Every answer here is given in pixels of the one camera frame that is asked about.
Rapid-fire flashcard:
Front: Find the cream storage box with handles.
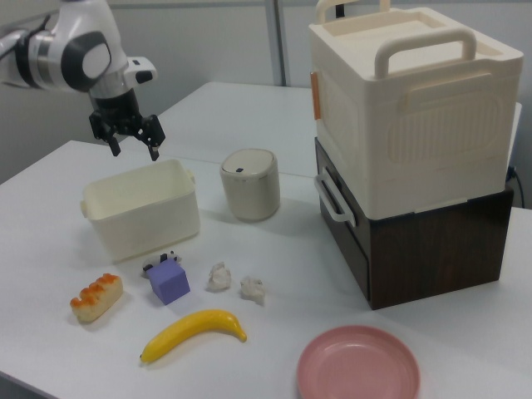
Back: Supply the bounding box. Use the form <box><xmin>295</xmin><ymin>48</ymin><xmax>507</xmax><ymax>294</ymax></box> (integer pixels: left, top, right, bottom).
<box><xmin>308</xmin><ymin>0</ymin><xmax>525</xmax><ymax>219</ymax></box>

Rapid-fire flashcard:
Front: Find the pink plate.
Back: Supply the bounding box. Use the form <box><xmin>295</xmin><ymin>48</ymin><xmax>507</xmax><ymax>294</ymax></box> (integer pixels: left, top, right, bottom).
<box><xmin>296</xmin><ymin>324</ymin><xmax>422</xmax><ymax>399</ymax></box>

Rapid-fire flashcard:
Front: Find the toy bread with orange topping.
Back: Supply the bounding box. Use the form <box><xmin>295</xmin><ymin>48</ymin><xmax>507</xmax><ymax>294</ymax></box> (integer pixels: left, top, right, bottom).
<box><xmin>68</xmin><ymin>273</ymin><xmax>125</xmax><ymax>324</ymax></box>

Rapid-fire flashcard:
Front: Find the thin black wall cable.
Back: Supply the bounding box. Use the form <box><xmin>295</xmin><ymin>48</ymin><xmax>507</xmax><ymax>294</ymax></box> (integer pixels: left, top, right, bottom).
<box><xmin>504</xmin><ymin>165</ymin><xmax>525</xmax><ymax>209</ymax></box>

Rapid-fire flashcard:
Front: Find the white drawer handle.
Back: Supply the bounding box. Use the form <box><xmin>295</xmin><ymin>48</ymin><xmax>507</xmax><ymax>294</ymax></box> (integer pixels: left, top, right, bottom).
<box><xmin>313</xmin><ymin>170</ymin><xmax>359</xmax><ymax>227</ymax></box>

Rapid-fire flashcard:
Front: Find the crumpled white paper ball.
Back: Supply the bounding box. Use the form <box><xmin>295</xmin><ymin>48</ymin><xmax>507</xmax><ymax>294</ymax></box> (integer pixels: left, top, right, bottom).
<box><xmin>205</xmin><ymin>261</ymin><xmax>233</xmax><ymax>293</ymax></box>
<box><xmin>239</xmin><ymin>274</ymin><xmax>268</xmax><ymax>306</ymax></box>

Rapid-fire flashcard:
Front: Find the purple cube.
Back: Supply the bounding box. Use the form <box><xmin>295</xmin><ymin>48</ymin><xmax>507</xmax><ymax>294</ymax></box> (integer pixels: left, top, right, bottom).
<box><xmin>147</xmin><ymin>259</ymin><xmax>192</xmax><ymax>308</ymax></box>

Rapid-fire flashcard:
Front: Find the yellow toy banana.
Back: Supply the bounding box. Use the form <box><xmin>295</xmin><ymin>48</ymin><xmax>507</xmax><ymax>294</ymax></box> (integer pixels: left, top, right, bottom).
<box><xmin>139</xmin><ymin>308</ymin><xmax>249</xmax><ymax>367</ymax></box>

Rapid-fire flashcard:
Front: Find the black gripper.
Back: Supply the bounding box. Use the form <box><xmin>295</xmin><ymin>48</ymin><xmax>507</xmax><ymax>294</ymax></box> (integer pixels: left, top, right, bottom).
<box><xmin>88</xmin><ymin>88</ymin><xmax>167</xmax><ymax>163</ymax></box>

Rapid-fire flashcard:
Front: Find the panda figurine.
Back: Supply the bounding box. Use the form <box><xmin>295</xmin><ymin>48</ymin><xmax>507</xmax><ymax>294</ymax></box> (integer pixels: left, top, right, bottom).
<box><xmin>140</xmin><ymin>249</ymin><xmax>183</xmax><ymax>279</ymax></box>

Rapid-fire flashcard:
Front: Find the cream lidded trash can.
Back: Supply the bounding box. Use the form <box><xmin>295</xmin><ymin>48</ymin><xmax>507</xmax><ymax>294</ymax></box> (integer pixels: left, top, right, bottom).
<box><xmin>219</xmin><ymin>148</ymin><xmax>281</xmax><ymax>223</ymax></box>

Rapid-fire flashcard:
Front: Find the cream plastic box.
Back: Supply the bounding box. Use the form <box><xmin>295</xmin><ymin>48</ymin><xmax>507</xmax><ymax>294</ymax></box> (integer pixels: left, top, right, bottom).
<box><xmin>79</xmin><ymin>158</ymin><xmax>202</xmax><ymax>264</ymax></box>

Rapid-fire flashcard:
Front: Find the dark wooden drawer chest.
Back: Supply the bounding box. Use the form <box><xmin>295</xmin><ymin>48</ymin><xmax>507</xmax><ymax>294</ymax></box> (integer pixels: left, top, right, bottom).
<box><xmin>313</xmin><ymin>136</ymin><xmax>516</xmax><ymax>312</ymax></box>

